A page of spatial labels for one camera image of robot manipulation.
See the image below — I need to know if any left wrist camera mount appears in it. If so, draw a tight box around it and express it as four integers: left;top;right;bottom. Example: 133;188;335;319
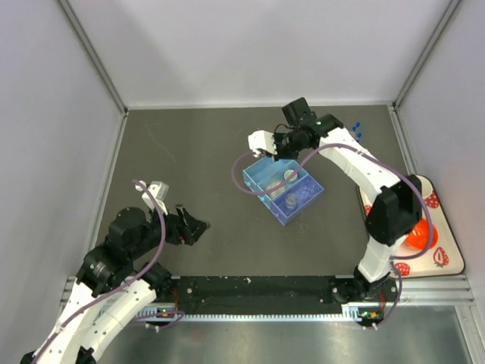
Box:
134;180;169;215

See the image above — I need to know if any clear glass beaker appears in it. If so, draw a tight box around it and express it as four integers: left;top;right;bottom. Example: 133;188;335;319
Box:
300;180;319;199

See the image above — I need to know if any clear plastic funnel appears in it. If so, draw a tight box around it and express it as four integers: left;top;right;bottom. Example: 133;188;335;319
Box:
261;172;284;184

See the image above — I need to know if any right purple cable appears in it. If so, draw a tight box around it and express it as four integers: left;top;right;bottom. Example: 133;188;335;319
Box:
231;143;435;329

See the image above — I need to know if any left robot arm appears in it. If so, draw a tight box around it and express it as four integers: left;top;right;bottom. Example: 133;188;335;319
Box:
21;205;210;363

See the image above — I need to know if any strawberry pattern tray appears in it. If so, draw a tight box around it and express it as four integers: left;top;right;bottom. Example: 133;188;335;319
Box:
358;176;466;280

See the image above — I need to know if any purple drawer box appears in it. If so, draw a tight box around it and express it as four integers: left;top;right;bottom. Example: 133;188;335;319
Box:
270;175;324;226

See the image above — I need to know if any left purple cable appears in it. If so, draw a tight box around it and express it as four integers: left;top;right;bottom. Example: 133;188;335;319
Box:
33;179;186;364

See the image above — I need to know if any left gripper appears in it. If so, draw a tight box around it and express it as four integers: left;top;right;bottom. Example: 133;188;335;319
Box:
130;199;210;259

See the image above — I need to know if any purple cable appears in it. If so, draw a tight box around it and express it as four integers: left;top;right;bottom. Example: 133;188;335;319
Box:
231;143;435;329
33;179;186;364

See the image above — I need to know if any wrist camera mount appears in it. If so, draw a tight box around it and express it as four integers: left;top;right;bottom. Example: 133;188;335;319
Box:
248;130;277;158
134;180;169;215

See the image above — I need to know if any yellow cup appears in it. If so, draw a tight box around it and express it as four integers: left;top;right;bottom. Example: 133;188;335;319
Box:
416;175;433;199

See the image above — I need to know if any light blue drawer box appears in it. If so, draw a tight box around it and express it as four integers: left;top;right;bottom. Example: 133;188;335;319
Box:
242;158;299;192

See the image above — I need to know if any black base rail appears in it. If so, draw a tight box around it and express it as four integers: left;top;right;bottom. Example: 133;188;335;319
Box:
155;276;397;314

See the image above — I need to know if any glass stoppered bottle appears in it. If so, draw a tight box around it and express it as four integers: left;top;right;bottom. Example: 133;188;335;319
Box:
285;193;299;211

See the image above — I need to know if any grey slotted cable duct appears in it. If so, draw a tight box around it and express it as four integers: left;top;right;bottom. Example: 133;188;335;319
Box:
132;305;383;323

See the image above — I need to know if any orange bowl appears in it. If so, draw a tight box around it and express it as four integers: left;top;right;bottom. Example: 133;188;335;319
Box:
405;218;429;250

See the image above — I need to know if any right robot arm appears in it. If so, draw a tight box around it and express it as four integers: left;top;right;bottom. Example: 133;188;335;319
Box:
274;98;422;300

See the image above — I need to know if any clear bag of corks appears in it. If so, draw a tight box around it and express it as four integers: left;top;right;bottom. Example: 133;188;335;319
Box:
265;180;286;199

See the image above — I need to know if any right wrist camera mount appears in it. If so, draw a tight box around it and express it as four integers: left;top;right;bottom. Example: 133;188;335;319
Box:
248;130;277;158

